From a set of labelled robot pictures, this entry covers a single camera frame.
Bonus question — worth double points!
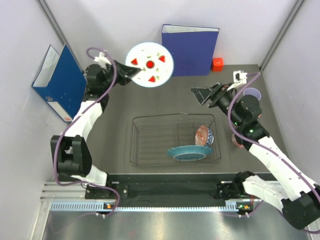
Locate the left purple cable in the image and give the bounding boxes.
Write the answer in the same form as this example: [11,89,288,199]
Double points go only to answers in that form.
[52,47,121,216]

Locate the purple cable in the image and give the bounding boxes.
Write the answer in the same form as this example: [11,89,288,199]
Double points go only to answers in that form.
[52,47,121,216]
[226,72,320,235]

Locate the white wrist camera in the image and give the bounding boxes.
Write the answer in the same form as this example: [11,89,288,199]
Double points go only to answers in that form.
[227,70,248,91]
[94,52,111,69]

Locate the blue lever arch binder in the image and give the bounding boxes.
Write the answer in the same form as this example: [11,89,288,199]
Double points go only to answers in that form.
[32,45,87,122]

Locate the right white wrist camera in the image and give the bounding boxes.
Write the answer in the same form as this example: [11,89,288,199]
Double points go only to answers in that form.
[227,70,248,91]

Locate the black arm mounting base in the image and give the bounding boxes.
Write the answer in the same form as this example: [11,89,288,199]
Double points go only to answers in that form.
[84,171,262,202]

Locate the watermelon pattern plate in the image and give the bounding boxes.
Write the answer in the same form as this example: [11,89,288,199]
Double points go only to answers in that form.
[125,42,174,88]

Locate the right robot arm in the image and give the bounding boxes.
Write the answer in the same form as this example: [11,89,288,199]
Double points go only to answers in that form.
[191,83,320,230]

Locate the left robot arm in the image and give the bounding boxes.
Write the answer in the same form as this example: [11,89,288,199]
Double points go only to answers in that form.
[50,61,141,199]

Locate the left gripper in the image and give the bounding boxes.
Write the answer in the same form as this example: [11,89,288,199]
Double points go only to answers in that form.
[100,59,141,92]

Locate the blue zigzag patterned bowl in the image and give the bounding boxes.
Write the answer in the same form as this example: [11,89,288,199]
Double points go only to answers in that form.
[194,125,214,147]

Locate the black wire dish rack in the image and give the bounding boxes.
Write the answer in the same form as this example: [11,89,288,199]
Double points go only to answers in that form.
[130,113,221,168]

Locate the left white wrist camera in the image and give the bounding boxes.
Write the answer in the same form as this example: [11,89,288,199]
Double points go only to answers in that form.
[94,52,111,69]

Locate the purple-blue binder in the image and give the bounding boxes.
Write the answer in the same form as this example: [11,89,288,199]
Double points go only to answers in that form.
[161,24,220,77]

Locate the grey slotted cable duct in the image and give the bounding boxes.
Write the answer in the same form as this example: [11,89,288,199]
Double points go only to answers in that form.
[49,199,255,213]

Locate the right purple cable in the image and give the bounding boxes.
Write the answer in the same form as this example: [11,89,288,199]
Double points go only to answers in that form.
[226,72,320,235]

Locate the small red box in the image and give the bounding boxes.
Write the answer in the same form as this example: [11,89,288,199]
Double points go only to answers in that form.
[211,57,224,72]

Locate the pink patterned mug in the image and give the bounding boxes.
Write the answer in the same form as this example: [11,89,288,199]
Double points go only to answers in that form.
[231,133,244,149]

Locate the lavender plastic cup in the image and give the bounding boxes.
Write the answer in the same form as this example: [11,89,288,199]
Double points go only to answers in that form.
[243,87,262,101]

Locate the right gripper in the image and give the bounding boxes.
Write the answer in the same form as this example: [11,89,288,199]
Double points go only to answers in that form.
[190,82,243,127]

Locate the teal plate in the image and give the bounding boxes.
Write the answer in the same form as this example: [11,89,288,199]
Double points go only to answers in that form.
[166,145,213,162]

